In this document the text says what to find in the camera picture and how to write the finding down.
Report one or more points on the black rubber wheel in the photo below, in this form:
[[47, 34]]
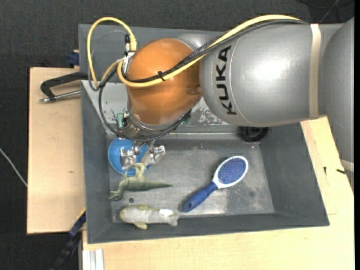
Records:
[[251, 134]]

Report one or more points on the pale cardboard board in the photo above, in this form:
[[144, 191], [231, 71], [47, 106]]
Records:
[[53, 156]]

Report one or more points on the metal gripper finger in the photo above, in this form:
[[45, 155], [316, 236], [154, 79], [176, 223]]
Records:
[[154, 152], [127, 157]]

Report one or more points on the blue and white hairbrush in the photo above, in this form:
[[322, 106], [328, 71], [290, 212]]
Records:
[[232, 170]]

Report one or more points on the grey metal bin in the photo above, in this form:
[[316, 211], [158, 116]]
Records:
[[247, 184]]

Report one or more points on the grey plush fish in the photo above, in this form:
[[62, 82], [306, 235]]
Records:
[[146, 215]]

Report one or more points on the green toy dinosaur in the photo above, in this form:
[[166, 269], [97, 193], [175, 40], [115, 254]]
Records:
[[137, 184]]

